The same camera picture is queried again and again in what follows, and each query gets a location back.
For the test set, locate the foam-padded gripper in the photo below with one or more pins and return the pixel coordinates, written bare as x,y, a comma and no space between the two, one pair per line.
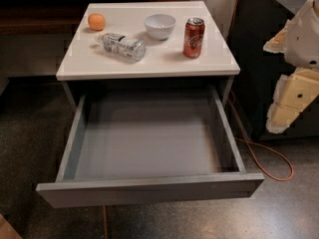
303,40

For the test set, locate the grey top drawer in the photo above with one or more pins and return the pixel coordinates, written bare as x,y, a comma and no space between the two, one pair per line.
141,147

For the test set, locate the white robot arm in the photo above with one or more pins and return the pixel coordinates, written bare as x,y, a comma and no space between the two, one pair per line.
309,13

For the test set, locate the white-topped grey drawer cabinet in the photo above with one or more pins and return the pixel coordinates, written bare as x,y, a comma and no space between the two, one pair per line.
87,60

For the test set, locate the black cabinet with counter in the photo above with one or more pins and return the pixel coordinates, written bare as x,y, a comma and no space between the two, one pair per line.
255,22

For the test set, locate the red cola can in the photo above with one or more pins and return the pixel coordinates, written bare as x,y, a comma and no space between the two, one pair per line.
193,37

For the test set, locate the white bowl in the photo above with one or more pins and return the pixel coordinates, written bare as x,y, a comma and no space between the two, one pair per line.
159,26

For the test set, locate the clear plastic water bottle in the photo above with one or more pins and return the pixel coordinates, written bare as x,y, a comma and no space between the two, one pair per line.
124,46

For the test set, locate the orange fruit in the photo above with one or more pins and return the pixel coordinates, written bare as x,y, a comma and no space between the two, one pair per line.
96,21

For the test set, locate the dark wooden bench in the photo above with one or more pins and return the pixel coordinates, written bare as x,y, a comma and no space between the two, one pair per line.
23,17

